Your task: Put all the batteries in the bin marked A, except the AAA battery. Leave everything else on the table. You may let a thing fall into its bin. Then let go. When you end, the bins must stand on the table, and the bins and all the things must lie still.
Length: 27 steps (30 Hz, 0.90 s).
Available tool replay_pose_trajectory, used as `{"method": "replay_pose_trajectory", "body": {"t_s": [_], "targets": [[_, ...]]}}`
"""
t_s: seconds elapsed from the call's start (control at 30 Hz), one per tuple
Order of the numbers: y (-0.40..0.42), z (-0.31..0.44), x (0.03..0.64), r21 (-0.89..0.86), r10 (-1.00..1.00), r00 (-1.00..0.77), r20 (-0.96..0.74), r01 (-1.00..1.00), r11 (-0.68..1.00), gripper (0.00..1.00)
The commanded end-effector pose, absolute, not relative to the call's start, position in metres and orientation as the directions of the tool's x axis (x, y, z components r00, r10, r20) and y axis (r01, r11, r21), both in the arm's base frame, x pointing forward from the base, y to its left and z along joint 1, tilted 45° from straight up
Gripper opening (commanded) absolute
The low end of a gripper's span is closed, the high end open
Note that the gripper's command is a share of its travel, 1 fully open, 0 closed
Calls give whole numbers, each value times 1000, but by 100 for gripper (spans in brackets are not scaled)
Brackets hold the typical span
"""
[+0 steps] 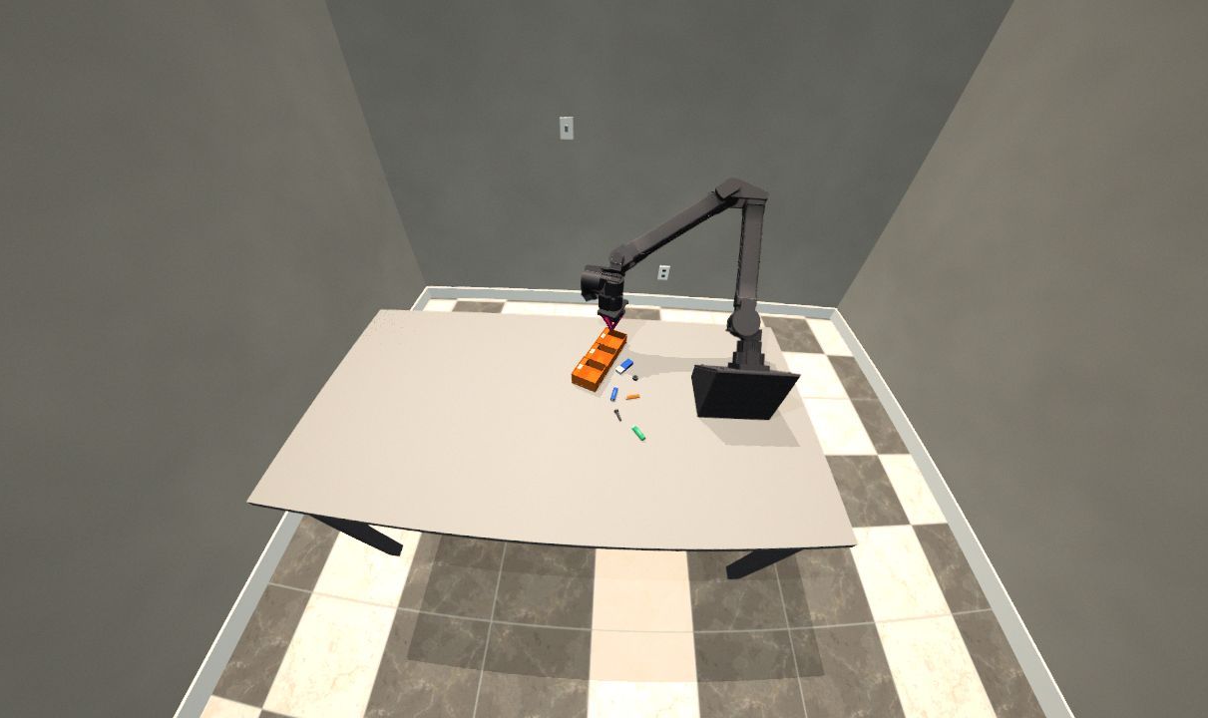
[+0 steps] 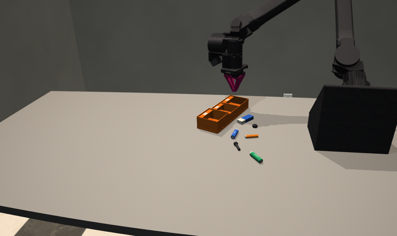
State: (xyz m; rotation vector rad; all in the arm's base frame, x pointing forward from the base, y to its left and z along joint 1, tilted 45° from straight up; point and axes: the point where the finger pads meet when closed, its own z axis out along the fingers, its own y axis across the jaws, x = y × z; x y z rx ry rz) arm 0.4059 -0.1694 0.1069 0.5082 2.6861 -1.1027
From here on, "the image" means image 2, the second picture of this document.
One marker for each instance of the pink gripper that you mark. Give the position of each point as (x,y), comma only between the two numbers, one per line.
(235,72)

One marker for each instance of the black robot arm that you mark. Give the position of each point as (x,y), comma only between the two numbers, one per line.
(346,65)

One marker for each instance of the green aa battery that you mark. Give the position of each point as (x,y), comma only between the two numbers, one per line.
(256,157)

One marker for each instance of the orange rack of three bins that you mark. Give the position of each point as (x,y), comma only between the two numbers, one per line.
(215,119)

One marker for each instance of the blue rectangular block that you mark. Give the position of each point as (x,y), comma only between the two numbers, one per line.
(245,119)

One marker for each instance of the blue aa battery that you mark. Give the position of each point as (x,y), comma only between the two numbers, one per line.
(234,134)

